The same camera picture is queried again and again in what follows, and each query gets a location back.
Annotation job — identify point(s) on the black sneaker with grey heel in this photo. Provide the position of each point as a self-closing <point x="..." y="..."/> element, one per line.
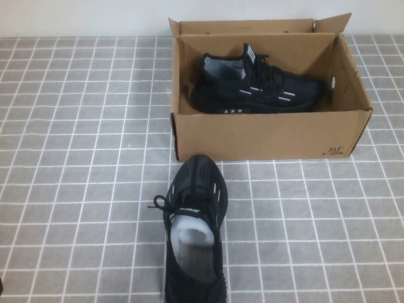
<point x="227" y="88"/>

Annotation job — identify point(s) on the brown cardboard shoe box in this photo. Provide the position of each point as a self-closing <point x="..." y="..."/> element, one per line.
<point x="268" y="139"/>

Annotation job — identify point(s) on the white foam shoe insert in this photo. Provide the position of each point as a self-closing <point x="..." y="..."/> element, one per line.
<point x="189" y="225"/>

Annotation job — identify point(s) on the black sneaker with bow lace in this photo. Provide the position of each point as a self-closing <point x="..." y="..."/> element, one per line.
<point x="199" y="176"/>

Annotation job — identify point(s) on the small black object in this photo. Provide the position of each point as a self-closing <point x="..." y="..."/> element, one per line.
<point x="1" y="285"/>

